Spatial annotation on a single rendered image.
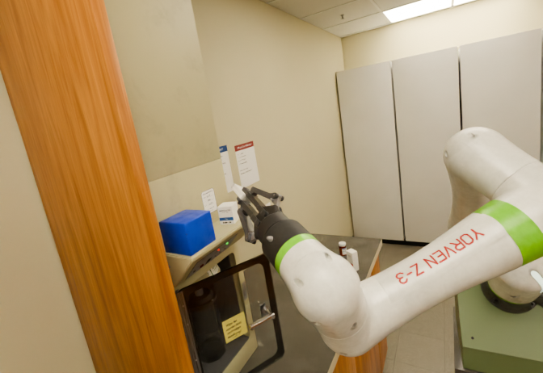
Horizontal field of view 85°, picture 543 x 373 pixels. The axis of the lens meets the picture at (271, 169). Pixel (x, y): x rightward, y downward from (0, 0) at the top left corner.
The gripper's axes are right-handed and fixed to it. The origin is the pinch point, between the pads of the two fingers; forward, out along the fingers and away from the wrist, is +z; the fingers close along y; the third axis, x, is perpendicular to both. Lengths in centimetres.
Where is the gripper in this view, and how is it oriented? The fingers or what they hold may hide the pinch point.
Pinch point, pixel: (242, 193)
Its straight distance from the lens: 75.2
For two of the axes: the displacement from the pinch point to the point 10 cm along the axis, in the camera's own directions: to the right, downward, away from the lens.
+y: 5.3, -8.4, -0.8
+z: -4.7, -3.7, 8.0
